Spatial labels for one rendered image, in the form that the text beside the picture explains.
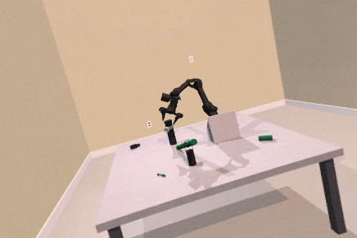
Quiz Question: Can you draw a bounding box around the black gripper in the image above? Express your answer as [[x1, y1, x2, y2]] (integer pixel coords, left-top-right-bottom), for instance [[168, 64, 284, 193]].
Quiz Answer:
[[159, 103, 183, 125]]

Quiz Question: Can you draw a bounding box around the green cylinder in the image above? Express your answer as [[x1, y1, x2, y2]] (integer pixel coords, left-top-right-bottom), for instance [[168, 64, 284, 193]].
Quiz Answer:
[[176, 139, 197, 150], [259, 135, 273, 141]]

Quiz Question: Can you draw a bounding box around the grey metal cup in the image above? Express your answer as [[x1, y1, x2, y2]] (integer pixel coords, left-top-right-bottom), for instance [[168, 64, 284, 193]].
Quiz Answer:
[[164, 125, 174, 132]]

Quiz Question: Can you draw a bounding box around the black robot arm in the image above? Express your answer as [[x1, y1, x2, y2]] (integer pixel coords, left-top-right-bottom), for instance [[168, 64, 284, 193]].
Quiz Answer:
[[160, 79, 218, 116]]

